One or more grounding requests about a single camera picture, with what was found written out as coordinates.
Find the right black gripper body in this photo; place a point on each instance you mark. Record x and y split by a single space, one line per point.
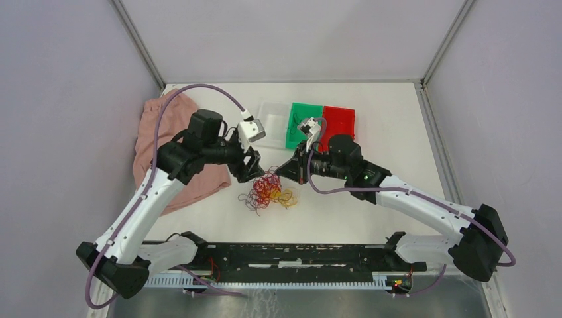
303 156

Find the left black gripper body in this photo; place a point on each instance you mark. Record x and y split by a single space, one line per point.
236 163

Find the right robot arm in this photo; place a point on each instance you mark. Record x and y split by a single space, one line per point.
473 240

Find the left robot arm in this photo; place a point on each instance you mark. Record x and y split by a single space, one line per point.
119 258

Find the clear plastic bin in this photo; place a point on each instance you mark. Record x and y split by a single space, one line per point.
274 117

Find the red plastic bin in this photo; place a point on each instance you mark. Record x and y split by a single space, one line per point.
340 120

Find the pink cloth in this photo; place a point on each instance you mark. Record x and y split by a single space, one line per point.
176 117

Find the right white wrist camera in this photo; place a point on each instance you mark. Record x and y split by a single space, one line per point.
313 128

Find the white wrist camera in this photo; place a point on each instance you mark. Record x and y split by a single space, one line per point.
250 129
313 128

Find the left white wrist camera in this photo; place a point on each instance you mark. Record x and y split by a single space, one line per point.
250 129

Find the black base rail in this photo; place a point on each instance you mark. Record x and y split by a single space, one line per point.
298 263

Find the white slotted cable duct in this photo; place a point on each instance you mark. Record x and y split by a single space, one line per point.
187 282

